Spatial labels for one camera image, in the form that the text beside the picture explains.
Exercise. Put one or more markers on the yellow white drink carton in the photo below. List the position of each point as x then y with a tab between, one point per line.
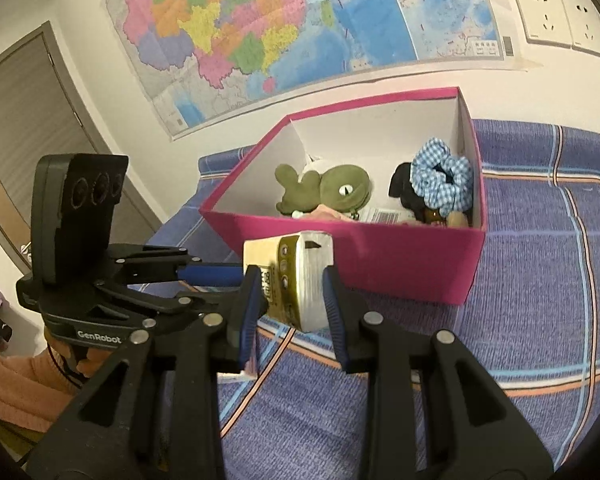
300	280

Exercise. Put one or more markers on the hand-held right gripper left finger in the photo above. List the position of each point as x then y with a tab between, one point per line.
250	310

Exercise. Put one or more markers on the white wall socket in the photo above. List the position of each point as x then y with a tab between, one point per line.
585	22
542	12

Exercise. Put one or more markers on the green plush toy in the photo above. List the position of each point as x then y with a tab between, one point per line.
340	182

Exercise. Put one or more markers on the blue plaid blanket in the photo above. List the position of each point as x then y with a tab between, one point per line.
530	310

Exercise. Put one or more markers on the pink cardboard box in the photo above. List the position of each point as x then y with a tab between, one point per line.
405	260

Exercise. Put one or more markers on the grey wooden door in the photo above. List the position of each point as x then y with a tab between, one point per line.
20	125

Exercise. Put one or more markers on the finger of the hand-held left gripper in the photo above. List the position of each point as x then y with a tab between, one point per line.
210	275
170	305

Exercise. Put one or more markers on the blue gingham scrunchie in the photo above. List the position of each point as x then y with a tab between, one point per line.
445	195

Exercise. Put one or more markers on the colourful wall map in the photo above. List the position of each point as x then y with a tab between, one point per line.
230	35

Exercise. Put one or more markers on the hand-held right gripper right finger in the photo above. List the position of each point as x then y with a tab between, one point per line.
336	320

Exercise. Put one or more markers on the black plush toy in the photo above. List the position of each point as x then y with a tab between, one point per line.
402	182

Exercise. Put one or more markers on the person's left forearm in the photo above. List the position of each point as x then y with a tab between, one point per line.
20	390

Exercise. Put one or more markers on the person's left hand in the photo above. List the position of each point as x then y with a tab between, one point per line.
92	362

